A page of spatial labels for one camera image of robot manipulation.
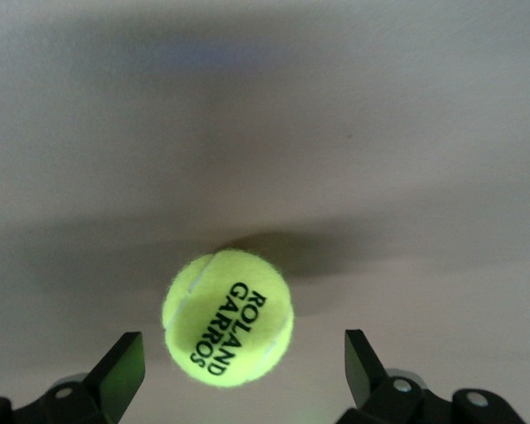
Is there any brown table mat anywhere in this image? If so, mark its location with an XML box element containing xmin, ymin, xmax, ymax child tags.
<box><xmin>0</xmin><ymin>0</ymin><xmax>530</xmax><ymax>424</ymax></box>

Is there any yellow Roland Garros tennis ball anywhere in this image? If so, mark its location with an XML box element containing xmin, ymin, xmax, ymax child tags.
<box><xmin>162</xmin><ymin>247</ymin><xmax>296</xmax><ymax>390</ymax></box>

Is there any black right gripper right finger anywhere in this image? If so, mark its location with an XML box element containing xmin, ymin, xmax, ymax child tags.
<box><xmin>337</xmin><ymin>329</ymin><xmax>527</xmax><ymax>424</ymax></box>

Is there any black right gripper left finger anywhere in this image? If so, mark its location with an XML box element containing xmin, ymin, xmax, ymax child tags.
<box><xmin>0</xmin><ymin>330</ymin><xmax>147</xmax><ymax>424</ymax></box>

